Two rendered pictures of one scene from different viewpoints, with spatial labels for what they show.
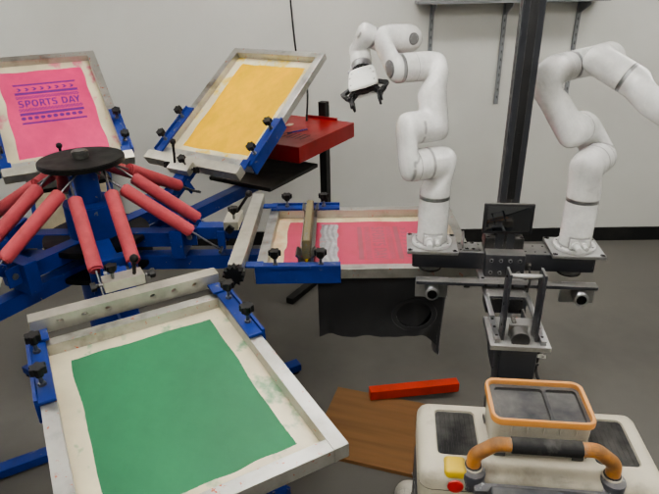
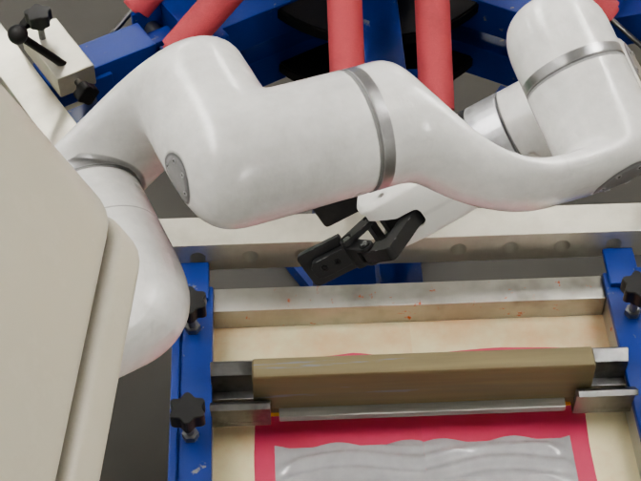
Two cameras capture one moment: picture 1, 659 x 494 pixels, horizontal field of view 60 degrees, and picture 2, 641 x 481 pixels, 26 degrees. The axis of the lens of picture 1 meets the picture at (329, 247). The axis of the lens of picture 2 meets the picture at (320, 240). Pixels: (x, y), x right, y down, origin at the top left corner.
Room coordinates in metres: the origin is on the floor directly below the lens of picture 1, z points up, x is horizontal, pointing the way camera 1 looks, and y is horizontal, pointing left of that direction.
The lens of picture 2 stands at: (1.86, -0.89, 2.38)
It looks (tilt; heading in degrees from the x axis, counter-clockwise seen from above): 48 degrees down; 86
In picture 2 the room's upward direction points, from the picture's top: straight up
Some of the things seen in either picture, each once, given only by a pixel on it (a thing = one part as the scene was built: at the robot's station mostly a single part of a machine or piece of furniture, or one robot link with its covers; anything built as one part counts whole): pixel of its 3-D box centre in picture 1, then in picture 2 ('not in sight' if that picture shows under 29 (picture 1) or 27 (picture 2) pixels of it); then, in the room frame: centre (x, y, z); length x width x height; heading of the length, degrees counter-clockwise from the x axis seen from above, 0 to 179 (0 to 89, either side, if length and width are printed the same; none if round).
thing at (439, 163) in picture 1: (433, 172); not in sight; (1.65, -0.32, 1.37); 0.13 x 0.10 x 0.16; 111
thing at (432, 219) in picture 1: (432, 222); not in sight; (1.64, -0.33, 1.21); 0.16 x 0.13 x 0.15; 173
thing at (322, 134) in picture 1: (294, 136); not in sight; (3.28, 0.19, 1.06); 0.61 x 0.46 x 0.12; 149
